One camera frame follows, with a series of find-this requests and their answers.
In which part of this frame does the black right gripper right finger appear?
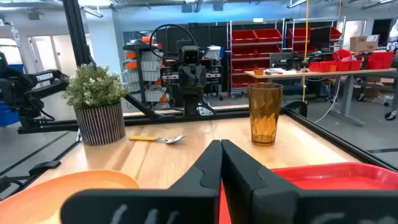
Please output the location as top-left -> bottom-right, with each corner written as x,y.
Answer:
221,139 -> 398,224

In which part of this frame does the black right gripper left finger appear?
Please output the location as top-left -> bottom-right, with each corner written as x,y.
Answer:
60,139 -> 223,224

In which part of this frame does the metal spoon with yellow handle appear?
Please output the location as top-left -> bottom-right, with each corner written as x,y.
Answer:
128,134 -> 186,145

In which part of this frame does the amber faceted plastic cup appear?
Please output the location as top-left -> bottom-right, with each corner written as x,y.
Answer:
247,82 -> 284,147

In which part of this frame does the orange plastic plate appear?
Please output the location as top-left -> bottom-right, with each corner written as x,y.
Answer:
0,169 -> 141,224

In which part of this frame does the red plastic tray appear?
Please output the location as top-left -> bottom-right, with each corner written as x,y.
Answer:
218,161 -> 398,224

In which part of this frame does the black rack with white spools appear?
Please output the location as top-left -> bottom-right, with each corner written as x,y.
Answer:
122,35 -> 170,110

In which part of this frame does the metal rack with red bins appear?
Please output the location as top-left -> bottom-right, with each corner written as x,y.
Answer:
228,19 -> 285,99
284,17 -> 347,57

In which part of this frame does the green plant in striped pot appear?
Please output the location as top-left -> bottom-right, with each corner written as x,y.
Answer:
62,63 -> 129,147

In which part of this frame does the wooden top desk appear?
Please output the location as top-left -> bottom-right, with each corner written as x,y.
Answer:
244,67 -> 398,127

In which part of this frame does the red plastic bin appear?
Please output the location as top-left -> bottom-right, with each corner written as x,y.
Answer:
368,50 -> 395,70
308,60 -> 363,73

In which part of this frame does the brown cardboard box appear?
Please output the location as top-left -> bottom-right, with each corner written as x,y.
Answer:
349,34 -> 381,52

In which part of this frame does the blue plastic bin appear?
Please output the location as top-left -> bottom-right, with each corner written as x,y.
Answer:
0,102 -> 21,128

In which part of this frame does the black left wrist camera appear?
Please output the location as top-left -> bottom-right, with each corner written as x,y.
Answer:
181,45 -> 200,65

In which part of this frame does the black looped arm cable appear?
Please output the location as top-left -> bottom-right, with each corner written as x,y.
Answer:
149,24 -> 200,60

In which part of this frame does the yellow hanging cable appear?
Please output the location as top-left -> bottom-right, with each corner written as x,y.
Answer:
302,0 -> 310,103

